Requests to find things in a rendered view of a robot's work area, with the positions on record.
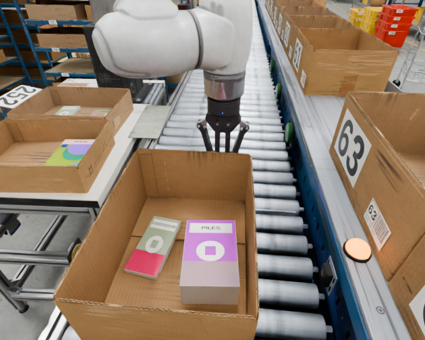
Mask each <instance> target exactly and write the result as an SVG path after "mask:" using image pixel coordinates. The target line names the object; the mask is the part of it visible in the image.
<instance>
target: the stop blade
mask: <svg viewBox="0 0 425 340"><path fill-rule="evenodd" d="M255 209H256V214H264V215H282V216H292V217H294V216H295V214H296V212H295V211H288V210H269V209H258V208H255Z"/></svg>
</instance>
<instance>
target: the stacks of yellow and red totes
mask: <svg viewBox="0 0 425 340"><path fill-rule="evenodd" d="M350 10H351V13H349V15H348V16H349V19H348V21H349V22H351V23H352V24H354V25H356V26H357V27H359V28H361V29H362V30H365V31H366V32H368V33H370V34H371V35H373V36H375V37H377V38H379V39H381V40H382V41H384V42H385V43H387V44H389V45H391V46H392V47H402V46H403V44H404V42H405V39H406V37H407V35H408V34H409V33H410V31H409V28H410V26H412V25H413V24H412V21H413V19H415V18H416V17H415V14H416V12H417V11H418V10H419V9H416V8H413V7H410V6H407V5H382V7H365V8H351V9H350Z"/></svg>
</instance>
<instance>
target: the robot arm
mask: <svg viewBox="0 0 425 340"><path fill-rule="evenodd" d="M252 33H253V14H252V0H199V7H197V8H194V9H188V10H178V8H177V6H176V5H175V4H174V3H173V2H172V1H171V0H116V1H115V3H114V5H113V13H108V14H106V15H104V16H103V17H102V18H101V19H100V20H99V21H98V22H97V23H96V24H95V26H94V30H93V32H92V41H93V43H94V47H95V49H96V52H97V54H98V57H99V59H100V61H101V63H102V64H103V66H104V67H105V68H106V69H107V70H109V71H110V72H113V73H114V74H115V75H117V76H122V77H126V78H160V77H165V76H173V75H177V74H181V73H183V72H186V71H190V70H194V69H203V74H204V93H205V95H206V96H207V114H206V117H205V118H204V119H199V120H198V123H197V125H196V127H197V128H198V129H199V130H200V132H201V134H202V138H203V141H204V145H205V148H206V151H211V152H220V139H221V133H222V132H223V133H225V152H234V153H238V151H239V148H240V146H241V143H242V140H243V138H244V135H245V133H246V132H247V131H248V130H249V129H250V123H249V122H248V121H244V120H242V117H241V115H240V114H239V110H240V99H241V96H242V95H243V94H244V87H245V78H246V65H247V62H248V59H249V56H250V51H251V47H252ZM207 123H208V124H209V126H210V127H211V128H212V129H213V130H214V131H215V150H213V147H212V144H211V141H210V137H209V134H208V130H207ZM238 125H239V133H238V135H237V139H236V141H235V144H234V147H233V150H232V151H230V139H231V132H232V131H233V130H234V129H235V128H236V127H237V126H238Z"/></svg>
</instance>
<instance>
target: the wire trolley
mask: <svg viewBox="0 0 425 340"><path fill-rule="evenodd" d="M424 2H425V0H424ZM417 27H418V29H417V32H416V35H415V36H414V39H413V41H412V44H411V46H410V48H409V51H408V53H407V56H406V58H405V61H404V62H403V65H402V68H401V71H400V72H399V75H398V77H397V79H396V80H393V81H392V83H394V84H395V85H396V86H398V87H399V86H400V84H401V82H400V81H399V77H400V75H401V73H402V72H403V82H402V84H401V86H400V89H402V88H403V85H404V83H405V81H406V82H416V83H421V84H425V82H424V81H421V80H422V78H423V76H424V75H423V76H422V78H421V80H420V79H419V80H415V81H413V80H414V78H413V79H411V80H409V79H406V78H407V77H408V74H409V72H410V77H411V78H412V77H415V76H412V75H417V74H425V70H424V69H425V68H424V69H418V67H417V69H413V68H411V67H412V65H413V62H414V61H419V62H425V61H420V60H414V59H415V58H416V55H417V53H418V51H419V48H420V46H421V44H422V41H423V40H424V37H425V32H422V31H423V30H425V9H424V11H423V14H422V17H421V18H420V21H419V23H418V24H417ZM419 31H420V34H421V35H422V38H421V40H420V43H419V45H418V48H417V49H416V52H415V54H414V56H413V59H408V56H409V54H410V51H411V49H412V47H413V45H414V42H415V40H416V37H417V35H418V33H419ZM407 60H408V61H411V63H410V64H407ZM419 64H420V63H419ZM419 64H418V65H419ZM405 65H406V66H407V67H406V66H405ZM408 65H409V68H408ZM404 66H405V67H404ZM419 66H424V65H419ZM406 69H407V70H406ZM411 69H412V70H416V72H415V71H410V70H411ZM417 70H418V71H424V72H418V71H417ZM404 71H405V72H404ZM406 72H407V73H406ZM411 72H413V73H417V74H412V75H411ZM404 74H405V75H404ZM419 76H421V75H418V77H416V78H420V77H419ZM418 81H419V82H418Z"/></svg>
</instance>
